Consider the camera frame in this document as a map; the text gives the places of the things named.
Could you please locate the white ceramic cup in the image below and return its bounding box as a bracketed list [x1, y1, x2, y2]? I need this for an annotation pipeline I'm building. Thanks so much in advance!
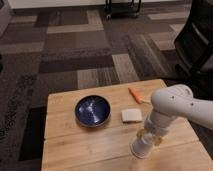
[130, 133, 154, 158]

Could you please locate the white rectangular eraser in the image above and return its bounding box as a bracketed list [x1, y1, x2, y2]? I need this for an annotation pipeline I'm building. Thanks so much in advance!
[121, 109, 143, 122]

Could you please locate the dark blue ceramic bowl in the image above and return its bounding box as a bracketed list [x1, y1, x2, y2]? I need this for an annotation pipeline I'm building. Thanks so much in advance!
[75, 95, 111, 128]

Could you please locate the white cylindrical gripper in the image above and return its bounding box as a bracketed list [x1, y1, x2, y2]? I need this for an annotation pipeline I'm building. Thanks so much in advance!
[136, 110, 174, 146]

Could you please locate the orange carrot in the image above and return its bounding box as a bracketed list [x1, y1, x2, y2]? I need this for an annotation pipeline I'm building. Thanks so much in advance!
[129, 88, 149, 104]

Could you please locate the black office chair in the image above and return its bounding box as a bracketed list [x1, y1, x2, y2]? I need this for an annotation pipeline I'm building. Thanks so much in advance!
[174, 0, 213, 91]

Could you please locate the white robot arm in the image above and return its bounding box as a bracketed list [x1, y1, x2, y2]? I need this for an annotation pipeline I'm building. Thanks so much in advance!
[136, 84, 213, 140]

